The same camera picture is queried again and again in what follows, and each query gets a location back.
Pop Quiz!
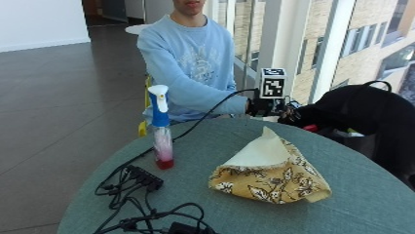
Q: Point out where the white marker cube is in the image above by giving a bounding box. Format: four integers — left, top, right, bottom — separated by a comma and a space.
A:
259, 67, 288, 99

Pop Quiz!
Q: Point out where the yellow floral cloth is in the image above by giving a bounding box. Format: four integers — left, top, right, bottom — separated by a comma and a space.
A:
208, 126, 334, 206

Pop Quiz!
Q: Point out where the the person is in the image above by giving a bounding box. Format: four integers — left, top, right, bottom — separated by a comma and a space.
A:
136, 0, 251, 125

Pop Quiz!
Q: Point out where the black backpack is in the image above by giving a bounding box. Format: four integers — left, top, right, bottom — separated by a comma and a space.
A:
279, 80, 415, 183

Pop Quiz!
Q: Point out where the spray bottle with blue collar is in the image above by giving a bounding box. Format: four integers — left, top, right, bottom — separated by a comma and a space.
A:
147, 84, 177, 171

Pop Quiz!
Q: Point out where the yellow chair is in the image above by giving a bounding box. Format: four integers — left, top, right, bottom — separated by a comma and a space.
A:
138, 73, 154, 138

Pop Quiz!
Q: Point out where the white round table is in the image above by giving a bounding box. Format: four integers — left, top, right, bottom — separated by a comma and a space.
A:
126, 23, 154, 36

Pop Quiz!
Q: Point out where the black power adapter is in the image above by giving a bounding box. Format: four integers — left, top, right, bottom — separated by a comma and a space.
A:
168, 221, 219, 234

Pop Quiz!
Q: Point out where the black glove cable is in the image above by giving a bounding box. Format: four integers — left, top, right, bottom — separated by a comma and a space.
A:
116, 87, 261, 170

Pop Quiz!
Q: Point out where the black cable hub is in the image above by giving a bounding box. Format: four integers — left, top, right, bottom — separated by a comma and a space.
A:
126, 165, 165, 192

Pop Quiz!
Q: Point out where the bundle of black cables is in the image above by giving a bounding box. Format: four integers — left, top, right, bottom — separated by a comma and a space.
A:
92, 165, 207, 234

